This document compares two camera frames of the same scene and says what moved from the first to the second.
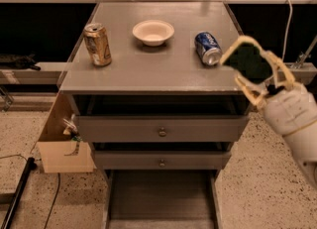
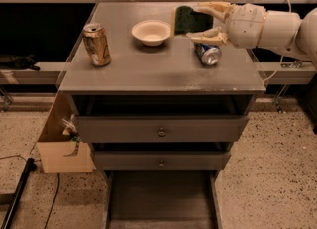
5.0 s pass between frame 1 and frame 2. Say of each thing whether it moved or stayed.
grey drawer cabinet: stayed
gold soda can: stayed
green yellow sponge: moved
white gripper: moved
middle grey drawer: stayed
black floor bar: stayed
